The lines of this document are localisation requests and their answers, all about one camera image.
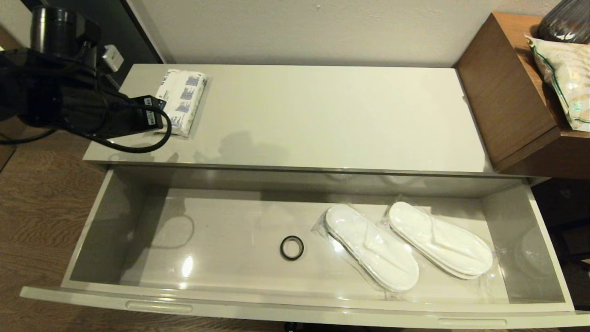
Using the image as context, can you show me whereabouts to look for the brown wooden side table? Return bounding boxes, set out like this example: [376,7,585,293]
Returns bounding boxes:
[454,12,590,180]

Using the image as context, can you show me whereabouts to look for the white blue tissue pack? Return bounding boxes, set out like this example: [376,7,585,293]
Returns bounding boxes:
[154,69,208,138]

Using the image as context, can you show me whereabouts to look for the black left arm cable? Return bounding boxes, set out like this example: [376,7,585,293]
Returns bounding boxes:
[0,83,173,154]

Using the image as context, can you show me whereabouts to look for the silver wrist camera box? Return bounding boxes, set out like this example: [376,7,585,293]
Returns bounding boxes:
[101,44,124,73]

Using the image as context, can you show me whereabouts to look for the dark glass door panel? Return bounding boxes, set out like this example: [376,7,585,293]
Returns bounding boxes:
[21,0,165,88]

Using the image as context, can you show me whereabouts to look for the white slippers in plastic wrap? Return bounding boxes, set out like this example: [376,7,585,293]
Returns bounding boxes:
[312,203,421,301]
[380,199,506,296]

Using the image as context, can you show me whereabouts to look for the clear snack bag green trim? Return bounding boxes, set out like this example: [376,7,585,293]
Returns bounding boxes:
[525,36,590,133]

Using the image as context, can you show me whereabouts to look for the glossy grey cabinet drawer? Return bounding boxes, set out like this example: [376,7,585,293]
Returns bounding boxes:
[19,166,590,330]

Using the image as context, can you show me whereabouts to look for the black tape ring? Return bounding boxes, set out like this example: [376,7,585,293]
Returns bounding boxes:
[279,235,305,261]

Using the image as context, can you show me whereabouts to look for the dark ribbed vase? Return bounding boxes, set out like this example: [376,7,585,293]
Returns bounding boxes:
[536,0,590,45]

